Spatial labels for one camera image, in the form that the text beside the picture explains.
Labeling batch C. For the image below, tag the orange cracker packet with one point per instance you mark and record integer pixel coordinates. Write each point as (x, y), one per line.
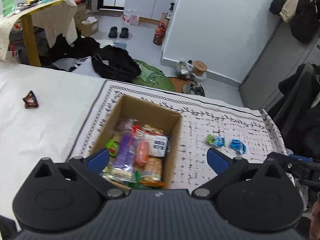
(151, 176)

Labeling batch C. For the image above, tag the purple wafer snack packet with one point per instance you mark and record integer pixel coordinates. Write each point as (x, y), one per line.
(122, 168)

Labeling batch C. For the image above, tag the dark purple clear-wrapped snack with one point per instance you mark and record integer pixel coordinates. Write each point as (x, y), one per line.
(125, 126)

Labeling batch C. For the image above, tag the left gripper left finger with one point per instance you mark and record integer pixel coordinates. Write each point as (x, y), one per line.
(89, 169)

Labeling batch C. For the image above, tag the sneakers on orange mat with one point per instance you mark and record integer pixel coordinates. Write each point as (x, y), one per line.
(193, 88)

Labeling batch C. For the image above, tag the clear plastic bag clutter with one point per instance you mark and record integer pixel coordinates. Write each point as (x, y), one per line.
(184, 70)

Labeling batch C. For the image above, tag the hanging dark clothes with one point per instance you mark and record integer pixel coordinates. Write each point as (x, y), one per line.
(301, 15)

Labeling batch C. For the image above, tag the wooden table with cloth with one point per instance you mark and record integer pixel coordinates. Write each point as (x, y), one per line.
(55, 17)

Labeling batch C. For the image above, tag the orange candy clear bag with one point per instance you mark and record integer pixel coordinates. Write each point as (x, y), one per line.
(142, 153)

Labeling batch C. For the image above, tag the green dinosaur rug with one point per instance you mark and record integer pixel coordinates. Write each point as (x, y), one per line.
(152, 77)

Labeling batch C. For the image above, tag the white red plastic bag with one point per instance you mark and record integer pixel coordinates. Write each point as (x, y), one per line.
(130, 17)

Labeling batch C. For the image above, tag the light blue snack packet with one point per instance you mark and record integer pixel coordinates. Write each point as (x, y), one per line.
(218, 141)

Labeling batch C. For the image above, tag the bright green snack bag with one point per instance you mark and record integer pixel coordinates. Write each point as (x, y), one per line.
(112, 147)

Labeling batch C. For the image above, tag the red snack packet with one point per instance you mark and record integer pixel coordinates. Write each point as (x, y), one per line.
(137, 131)

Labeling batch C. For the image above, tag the brown cardboard box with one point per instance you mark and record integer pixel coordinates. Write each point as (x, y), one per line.
(141, 139)

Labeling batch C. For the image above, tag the wooden lidded jar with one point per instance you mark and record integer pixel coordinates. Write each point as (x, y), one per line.
(199, 68)

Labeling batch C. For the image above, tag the patterned white bed cloth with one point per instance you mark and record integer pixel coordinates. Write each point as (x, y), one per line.
(201, 117)

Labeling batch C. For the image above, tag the black bag on floor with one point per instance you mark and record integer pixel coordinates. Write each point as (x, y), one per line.
(115, 63)

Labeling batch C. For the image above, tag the open cardboard box floor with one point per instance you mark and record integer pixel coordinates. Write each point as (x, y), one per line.
(89, 26)

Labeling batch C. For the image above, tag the brown hair claw clip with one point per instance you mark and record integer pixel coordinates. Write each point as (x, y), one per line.
(30, 101)

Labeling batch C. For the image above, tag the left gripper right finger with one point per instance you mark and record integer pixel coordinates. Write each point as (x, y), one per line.
(228, 172)

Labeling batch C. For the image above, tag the blue crumpled snack packet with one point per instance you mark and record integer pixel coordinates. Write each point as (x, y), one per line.
(238, 146)

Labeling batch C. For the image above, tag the black slipper left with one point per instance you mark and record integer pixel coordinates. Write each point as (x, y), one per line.
(113, 32)

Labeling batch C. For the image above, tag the green small snack packet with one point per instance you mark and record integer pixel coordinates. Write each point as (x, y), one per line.
(210, 140)

